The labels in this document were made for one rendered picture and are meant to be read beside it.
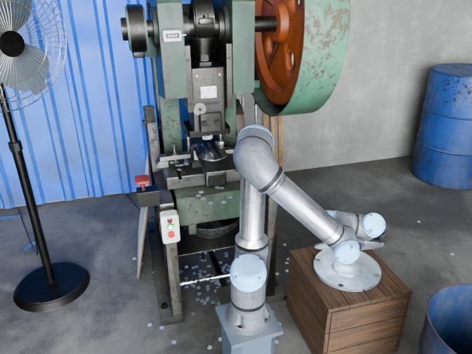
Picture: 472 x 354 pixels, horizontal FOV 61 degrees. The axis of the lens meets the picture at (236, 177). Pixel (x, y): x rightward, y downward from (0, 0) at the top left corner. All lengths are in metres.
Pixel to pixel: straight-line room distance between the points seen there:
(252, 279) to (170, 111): 1.07
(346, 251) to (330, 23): 0.82
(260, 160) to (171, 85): 0.73
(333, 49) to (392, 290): 1.00
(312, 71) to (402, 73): 2.24
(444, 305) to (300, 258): 0.61
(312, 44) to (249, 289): 0.89
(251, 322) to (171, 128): 1.10
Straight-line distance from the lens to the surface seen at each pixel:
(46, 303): 2.37
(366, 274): 1.88
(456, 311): 1.84
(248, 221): 1.35
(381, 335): 1.95
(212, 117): 1.82
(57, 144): 3.12
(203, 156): 1.84
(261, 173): 1.12
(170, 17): 1.70
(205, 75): 1.79
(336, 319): 1.75
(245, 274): 1.31
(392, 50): 3.69
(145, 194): 1.75
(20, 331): 2.32
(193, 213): 1.85
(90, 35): 2.95
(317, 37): 1.57
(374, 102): 3.72
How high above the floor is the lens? 1.50
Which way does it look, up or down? 26 degrees down
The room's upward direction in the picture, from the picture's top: 1 degrees counter-clockwise
